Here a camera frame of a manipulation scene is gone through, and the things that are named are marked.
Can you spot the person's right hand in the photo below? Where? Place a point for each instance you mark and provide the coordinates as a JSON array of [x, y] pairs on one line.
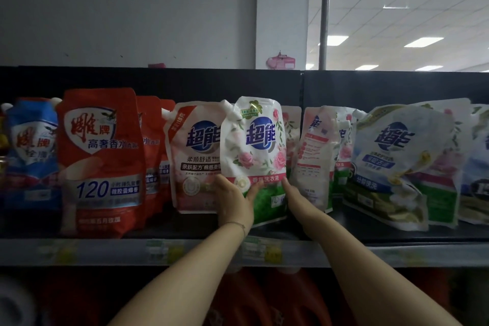
[[303, 211]]

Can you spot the person's left hand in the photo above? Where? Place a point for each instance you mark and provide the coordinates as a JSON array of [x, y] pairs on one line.
[[235, 207]]

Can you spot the white Chaoneng detergent pouch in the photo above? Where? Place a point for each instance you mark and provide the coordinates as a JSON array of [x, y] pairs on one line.
[[191, 184]]

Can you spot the white red Chaoneng pouch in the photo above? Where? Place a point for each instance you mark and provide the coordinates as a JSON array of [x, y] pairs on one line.
[[317, 161]]

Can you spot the dark metal shelf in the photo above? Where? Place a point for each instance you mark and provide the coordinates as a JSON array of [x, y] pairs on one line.
[[344, 85]]

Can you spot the blue Diao detergent pouch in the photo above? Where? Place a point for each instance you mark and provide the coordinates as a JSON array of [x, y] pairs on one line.
[[30, 161]]

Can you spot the person's right forearm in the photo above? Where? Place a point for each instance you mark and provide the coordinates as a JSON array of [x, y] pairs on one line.
[[374, 283]]

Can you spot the person's left forearm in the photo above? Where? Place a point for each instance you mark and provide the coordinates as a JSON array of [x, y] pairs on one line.
[[183, 283]]

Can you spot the white detergent jug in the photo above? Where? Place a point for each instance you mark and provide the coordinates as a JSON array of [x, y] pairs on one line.
[[15, 304]]

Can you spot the yellow price label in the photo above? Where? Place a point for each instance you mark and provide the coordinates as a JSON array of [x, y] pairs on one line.
[[57, 252], [405, 256], [166, 251], [263, 251]]

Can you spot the pink bagged item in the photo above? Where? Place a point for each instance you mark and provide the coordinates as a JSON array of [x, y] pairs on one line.
[[280, 62]]

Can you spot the pink sticky note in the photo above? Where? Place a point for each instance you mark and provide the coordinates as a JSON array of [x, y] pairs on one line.
[[156, 66]]

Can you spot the grey vertical pole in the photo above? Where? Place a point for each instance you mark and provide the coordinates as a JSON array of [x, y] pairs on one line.
[[325, 12]]

